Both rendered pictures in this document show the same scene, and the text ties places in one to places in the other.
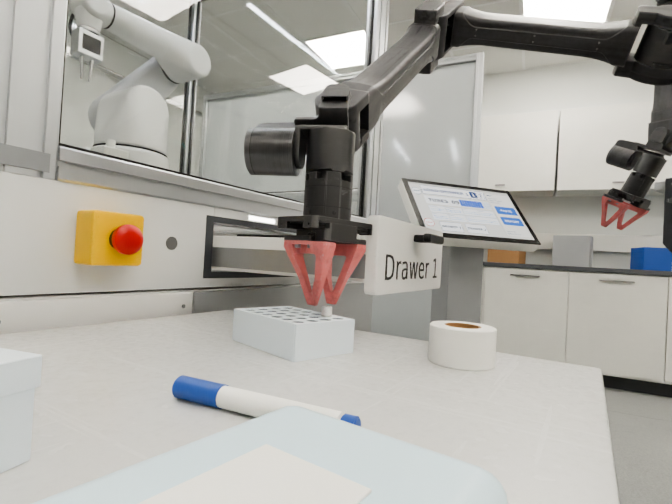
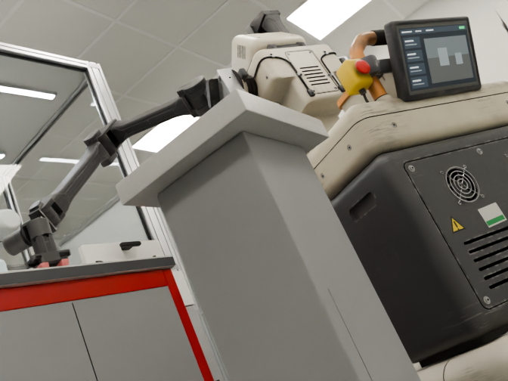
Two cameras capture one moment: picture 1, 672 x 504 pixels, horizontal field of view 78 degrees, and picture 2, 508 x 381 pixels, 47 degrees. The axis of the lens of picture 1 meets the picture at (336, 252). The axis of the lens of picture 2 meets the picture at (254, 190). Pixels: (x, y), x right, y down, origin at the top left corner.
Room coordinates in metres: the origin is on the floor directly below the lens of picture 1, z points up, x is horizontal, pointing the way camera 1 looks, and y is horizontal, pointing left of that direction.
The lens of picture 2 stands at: (-0.94, -0.60, 0.34)
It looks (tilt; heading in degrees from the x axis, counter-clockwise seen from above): 19 degrees up; 2
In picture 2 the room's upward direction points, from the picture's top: 25 degrees counter-clockwise
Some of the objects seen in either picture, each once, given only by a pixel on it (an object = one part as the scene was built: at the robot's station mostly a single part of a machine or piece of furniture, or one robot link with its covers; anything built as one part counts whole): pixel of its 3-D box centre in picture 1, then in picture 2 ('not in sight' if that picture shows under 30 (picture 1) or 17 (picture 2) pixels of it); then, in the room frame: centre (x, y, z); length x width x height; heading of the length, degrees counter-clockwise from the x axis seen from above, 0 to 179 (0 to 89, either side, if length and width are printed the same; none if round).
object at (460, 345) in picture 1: (461, 343); not in sight; (0.45, -0.14, 0.78); 0.07 x 0.07 x 0.04
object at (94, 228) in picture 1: (111, 238); not in sight; (0.57, 0.31, 0.88); 0.07 x 0.05 x 0.07; 149
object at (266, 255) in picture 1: (307, 257); not in sight; (0.80, 0.05, 0.86); 0.40 x 0.26 x 0.06; 59
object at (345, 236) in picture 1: (325, 265); (54, 274); (0.49, 0.01, 0.86); 0.07 x 0.07 x 0.09; 48
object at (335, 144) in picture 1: (325, 154); (37, 231); (0.49, 0.02, 0.99); 0.07 x 0.06 x 0.07; 83
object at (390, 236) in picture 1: (410, 257); (126, 260); (0.69, -0.12, 0.87); 0.29 x 0.02 x 0.11; 149
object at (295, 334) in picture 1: (291, 329); not in sight; (0.49, 0.05, 0.78); 0.12 x 0.08 x 0.04; 43
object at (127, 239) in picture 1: (125, 239); not in sight; (0.55, 0.28, 0.88); 0.04 x 0.03 x 0.04; 149
